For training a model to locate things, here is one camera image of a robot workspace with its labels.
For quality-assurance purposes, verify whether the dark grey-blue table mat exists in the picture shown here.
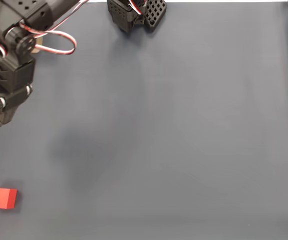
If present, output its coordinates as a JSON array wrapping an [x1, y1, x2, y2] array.
[[0, 1, 288, 240]]

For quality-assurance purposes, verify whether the long red white servo cable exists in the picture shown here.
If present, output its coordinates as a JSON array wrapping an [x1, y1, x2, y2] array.
[[18, 0, 78, 56]]

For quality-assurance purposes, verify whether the red cube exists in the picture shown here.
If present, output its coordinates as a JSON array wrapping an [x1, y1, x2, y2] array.
[[0, 186, 18, 210]]

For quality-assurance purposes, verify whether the red white base cable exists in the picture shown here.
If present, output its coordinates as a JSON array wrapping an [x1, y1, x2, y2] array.
[[128, 0, 147, 16]]

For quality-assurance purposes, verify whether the beige box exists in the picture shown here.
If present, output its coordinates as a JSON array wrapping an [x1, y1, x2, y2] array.
[[31, 36, 44, 54]]

